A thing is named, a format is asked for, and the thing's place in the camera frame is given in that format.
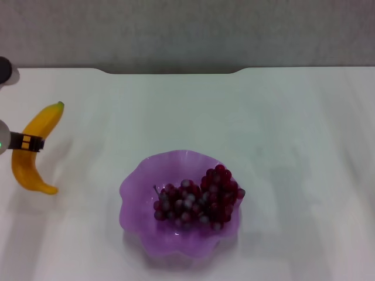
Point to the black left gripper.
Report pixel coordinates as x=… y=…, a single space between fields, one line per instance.
x=16 y=141

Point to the yellow banana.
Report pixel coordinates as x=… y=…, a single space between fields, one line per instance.
x=44 y=120

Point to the dark red grape bunch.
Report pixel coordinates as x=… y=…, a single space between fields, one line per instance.
x=216 y=193

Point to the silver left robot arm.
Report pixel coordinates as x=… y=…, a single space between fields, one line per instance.
x=4 y=134

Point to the purple wavy-rim plastic bowl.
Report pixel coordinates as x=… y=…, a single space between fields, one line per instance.
x=137 y=205

